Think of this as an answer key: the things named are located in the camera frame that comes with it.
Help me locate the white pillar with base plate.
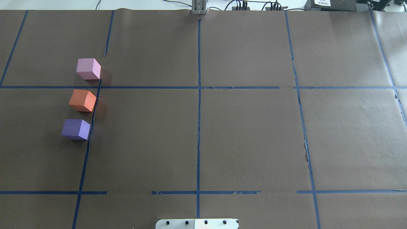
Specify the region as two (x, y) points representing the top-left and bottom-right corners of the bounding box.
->
(155, 218), (239, 229)

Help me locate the brown paper table cover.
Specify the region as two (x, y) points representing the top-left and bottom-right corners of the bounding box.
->
(1, 9), (406, 229)

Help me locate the black control box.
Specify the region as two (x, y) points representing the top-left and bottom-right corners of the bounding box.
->
(304, 0), (357, 12)

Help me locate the aluminium frame post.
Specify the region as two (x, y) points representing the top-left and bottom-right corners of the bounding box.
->
(191, 0), (208, 15)

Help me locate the orange black connector strip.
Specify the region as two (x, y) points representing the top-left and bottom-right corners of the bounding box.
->
(224, 0), (289, 11)

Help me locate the orange foam block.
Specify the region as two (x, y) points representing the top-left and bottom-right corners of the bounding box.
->
(68, 89), (97, 113)

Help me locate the purple foam block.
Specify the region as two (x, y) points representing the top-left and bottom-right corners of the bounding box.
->
(61, 119), (91, 140)

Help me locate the pink foam block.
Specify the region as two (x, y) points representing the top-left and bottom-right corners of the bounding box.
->
(76, 58), (101, 80)

